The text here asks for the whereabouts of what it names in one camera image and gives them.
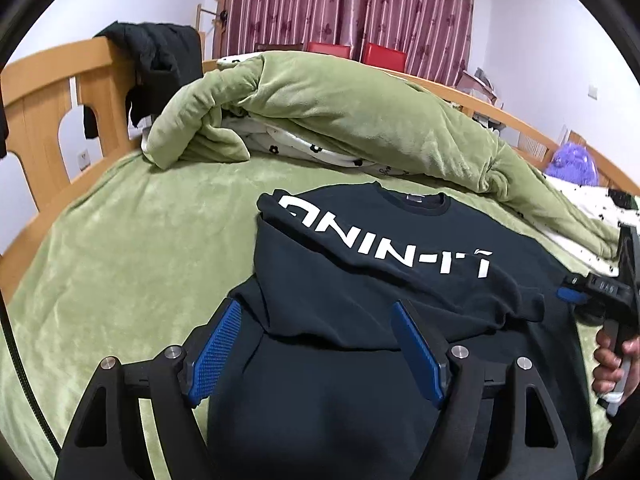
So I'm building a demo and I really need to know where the green quilt with floral lining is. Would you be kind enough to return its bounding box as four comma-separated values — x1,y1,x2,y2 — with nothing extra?
142,50,640,273

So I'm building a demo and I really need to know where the person's right forearm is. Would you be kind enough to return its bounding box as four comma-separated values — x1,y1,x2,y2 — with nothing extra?
587,395,640,480

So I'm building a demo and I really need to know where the maroon flowered curtain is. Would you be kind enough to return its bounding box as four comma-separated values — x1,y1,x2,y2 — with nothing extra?
220,0,476,88

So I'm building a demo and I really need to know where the person's right hand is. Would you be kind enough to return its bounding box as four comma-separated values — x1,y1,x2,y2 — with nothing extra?
592,332,640,396

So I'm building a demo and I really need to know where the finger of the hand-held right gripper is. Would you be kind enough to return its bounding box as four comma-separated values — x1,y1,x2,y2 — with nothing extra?
557,275,593,306

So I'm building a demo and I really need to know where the wooden bed frame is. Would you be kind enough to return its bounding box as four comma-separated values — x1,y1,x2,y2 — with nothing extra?
0,35,640,311

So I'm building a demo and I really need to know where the green plush bed sheet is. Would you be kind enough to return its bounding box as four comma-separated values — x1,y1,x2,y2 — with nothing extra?
0,150,616,480

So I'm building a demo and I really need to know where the black bag with grey stripe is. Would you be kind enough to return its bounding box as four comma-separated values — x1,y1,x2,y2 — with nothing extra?
0,100,11,159

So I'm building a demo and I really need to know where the black jacket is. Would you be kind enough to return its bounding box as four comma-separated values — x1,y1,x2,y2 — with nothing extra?
82,21,202,141

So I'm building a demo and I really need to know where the purple plush toy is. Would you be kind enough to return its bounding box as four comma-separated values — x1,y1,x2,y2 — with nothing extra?
547,142,600,187

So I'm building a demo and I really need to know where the black printed sweatshirt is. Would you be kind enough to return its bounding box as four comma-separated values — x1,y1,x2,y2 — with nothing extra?
205,182,593,480

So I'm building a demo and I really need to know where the black cable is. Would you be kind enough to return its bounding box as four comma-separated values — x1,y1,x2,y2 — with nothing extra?
0,295,62,456

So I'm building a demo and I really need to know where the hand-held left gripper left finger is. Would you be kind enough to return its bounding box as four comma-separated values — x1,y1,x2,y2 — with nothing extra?
54,297,244,480

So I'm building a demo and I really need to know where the red chair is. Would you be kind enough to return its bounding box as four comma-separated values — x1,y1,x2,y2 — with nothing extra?
362,43,407,74
307,41,352,62

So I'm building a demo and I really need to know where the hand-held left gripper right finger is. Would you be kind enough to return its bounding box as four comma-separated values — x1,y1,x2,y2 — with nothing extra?
391,300,591,480

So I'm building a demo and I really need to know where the wooden rack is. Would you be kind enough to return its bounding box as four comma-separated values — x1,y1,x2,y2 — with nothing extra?
195,0,232,59

